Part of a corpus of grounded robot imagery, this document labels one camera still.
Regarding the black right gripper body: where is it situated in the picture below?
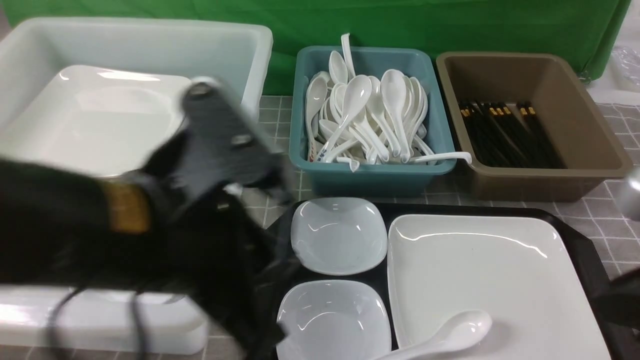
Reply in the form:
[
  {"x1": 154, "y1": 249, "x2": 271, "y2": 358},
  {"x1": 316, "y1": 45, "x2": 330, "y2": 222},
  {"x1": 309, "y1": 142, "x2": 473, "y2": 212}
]
[{"x1": 615, "y1": 167, "x2": 640, "y2": 221}]

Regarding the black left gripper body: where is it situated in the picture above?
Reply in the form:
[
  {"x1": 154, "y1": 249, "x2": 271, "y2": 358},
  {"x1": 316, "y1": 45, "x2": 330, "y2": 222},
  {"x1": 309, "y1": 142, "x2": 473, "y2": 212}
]
[{"x1": 141, "y1": 77, "x2": 301, "y2": 360}]

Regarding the large white square plate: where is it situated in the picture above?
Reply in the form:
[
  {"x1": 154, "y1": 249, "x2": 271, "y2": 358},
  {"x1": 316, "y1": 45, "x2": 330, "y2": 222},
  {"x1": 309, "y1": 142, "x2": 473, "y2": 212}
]
[{"x1": 387, "y1": 214, "x2": 611, "y2": 360}]

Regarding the small white square bowl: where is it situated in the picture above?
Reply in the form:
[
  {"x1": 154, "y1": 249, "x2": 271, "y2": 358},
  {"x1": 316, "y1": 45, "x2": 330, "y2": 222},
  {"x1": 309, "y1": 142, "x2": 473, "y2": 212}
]
[
  {"x1": 276, "y1": 279, "x2": 393, "y2": 360},
  {"x1": 290, "y1": 197, "x2": 388, "y2": 276}
]

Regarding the white ceramic soup spoon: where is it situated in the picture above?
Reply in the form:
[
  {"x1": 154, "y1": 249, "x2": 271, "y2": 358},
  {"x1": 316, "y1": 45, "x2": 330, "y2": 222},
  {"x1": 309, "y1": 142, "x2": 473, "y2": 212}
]
[{"x1": 378, "y1": 309, "x2": 493, "y2": 360}]

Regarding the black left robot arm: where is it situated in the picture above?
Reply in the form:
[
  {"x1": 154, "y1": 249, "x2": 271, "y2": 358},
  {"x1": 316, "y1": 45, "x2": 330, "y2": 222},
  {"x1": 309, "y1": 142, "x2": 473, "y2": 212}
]
[{"x1": 1, "y1": 77, "x2": 300, "y2": 360}]

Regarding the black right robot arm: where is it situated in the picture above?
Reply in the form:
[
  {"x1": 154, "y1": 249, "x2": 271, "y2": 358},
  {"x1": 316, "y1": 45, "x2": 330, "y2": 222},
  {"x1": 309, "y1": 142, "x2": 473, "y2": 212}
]
[{"x1": 590, "y1": 167, "x2": 640, "y2": 331}]

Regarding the brown plastic bin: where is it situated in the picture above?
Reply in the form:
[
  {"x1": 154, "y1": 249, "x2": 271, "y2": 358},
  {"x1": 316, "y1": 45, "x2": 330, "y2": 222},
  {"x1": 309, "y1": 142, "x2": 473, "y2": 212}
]
[{"x1": 436, "y1": 52, "x2": 634, "y2": 202}]

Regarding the black plastic serving tray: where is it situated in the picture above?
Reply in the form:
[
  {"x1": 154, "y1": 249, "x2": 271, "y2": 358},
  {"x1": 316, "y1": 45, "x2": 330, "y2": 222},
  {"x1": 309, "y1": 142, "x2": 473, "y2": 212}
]
[{"x1": 267, "y1": 202, "x2": 639, "y2": 360}]

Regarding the large white plastic tub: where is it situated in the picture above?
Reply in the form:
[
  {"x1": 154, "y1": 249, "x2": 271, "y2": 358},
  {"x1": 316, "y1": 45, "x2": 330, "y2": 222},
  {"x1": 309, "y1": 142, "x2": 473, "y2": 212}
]
[{"x1": 0, "y1": 17, "x2": 274, "y2": 355}]

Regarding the teal plastic bin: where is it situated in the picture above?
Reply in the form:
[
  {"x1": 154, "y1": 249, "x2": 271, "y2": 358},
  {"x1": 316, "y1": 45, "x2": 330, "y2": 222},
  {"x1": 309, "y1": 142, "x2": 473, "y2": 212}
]
[{"x1": 288, "y1": 46, "x2": 471, "y2": 198}]

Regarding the stack of white square plates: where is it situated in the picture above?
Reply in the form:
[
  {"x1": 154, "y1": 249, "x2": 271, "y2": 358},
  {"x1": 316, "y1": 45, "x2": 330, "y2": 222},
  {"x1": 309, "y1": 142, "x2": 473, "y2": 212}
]
[{"x1": 0, "y1": 64, "x2": 192, "y2": 177}]

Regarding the clear plastic wrap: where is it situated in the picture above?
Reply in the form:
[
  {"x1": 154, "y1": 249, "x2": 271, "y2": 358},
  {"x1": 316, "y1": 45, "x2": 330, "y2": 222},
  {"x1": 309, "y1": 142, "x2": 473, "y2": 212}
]
[{"x1": 611, "y1": 45, "x2": 640, "y2": 92}]

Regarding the black chopsticks bundle in bin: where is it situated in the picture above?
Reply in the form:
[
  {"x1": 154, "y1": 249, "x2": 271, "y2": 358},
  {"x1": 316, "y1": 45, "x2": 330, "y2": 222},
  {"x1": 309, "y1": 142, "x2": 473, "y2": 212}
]
[{"x1": 458, "y1": 100, "x2": 567, "y2": 169}]

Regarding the pile of white soup spoons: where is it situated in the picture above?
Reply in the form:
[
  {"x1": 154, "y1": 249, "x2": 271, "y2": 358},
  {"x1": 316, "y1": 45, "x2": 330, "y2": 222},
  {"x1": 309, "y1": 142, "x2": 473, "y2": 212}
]
[{"x1": 302, "y1": 33, "x2": 473, "y2": 173}]

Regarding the green backdrop cloth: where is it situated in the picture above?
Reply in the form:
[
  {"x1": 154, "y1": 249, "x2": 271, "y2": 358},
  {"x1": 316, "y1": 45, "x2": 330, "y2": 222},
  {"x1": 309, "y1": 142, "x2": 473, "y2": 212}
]
[{"x1": 1, "y1": 0, "x2": 630, "y2": 95}]

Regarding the black cable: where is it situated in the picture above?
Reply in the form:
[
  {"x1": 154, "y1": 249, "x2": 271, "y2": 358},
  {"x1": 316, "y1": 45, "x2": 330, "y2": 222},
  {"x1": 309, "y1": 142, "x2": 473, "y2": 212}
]
[{"x1": 47, "y1": 287, "x2": 151, "y2": 360}]

